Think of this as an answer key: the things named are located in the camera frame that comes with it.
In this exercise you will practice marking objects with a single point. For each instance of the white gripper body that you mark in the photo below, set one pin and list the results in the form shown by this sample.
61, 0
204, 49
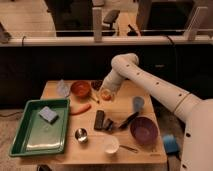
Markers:
112, 81

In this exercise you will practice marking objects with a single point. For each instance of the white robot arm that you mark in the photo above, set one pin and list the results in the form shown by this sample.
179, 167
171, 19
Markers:
197, 114

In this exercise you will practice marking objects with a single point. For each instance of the blue plastic cup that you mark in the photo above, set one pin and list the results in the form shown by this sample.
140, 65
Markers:
138, 103

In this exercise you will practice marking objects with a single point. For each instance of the small metal cup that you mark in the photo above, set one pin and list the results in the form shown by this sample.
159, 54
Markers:
81, 135

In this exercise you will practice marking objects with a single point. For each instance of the white plastic cup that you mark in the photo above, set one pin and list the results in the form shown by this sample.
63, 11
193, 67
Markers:
110, 145

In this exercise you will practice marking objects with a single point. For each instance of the orange bowl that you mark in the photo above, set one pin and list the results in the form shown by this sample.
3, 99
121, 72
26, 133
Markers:
81, 89

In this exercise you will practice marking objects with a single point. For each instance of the dark rectangular block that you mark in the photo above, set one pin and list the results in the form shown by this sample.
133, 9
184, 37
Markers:
99, 119

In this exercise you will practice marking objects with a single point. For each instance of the black spatula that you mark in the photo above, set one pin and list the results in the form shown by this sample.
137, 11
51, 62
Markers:
125, 124

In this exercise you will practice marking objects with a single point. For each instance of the small dark object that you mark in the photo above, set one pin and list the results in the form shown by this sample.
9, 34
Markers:
108, 125

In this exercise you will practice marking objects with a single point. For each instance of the clear plastic bag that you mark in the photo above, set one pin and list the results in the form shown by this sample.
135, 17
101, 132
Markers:
63, 89

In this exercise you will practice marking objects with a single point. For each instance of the purple bowl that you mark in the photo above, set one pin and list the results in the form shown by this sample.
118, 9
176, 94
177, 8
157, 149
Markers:
144, 131

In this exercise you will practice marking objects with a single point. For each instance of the metal spoon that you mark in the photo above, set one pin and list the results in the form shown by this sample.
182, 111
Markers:
129, 148

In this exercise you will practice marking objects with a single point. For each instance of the blue sponge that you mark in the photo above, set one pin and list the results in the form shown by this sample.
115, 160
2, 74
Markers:
48, 115

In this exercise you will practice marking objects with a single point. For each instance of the blue object beside table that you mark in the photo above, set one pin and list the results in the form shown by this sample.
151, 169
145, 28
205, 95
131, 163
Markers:
170, 144

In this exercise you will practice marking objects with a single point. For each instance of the green plastic tray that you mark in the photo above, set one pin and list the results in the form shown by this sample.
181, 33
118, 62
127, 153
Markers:
35, 135

